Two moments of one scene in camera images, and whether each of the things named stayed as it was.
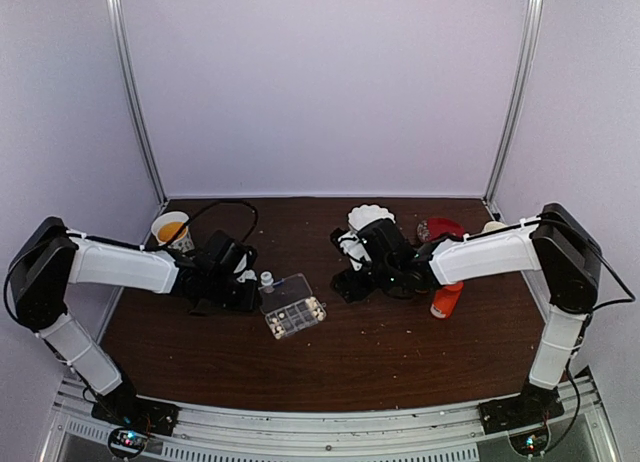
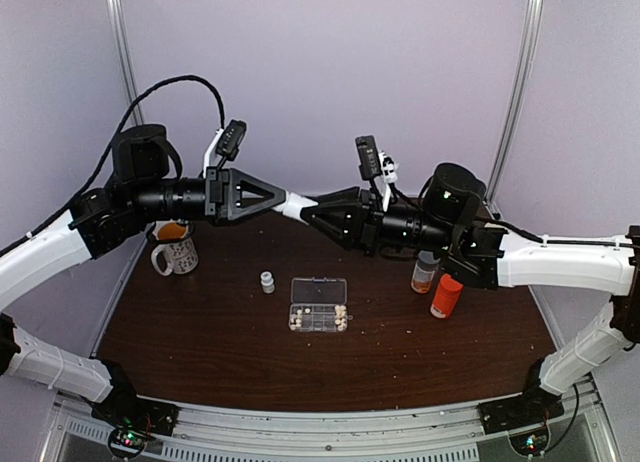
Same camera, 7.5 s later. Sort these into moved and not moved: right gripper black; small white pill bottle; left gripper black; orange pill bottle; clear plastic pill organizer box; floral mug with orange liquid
Moved: right gripper black; clear plastic pill organizer box; left gripper black; small white pill bottle
Not moved: floral mug with orange liquid; orange pill bottle
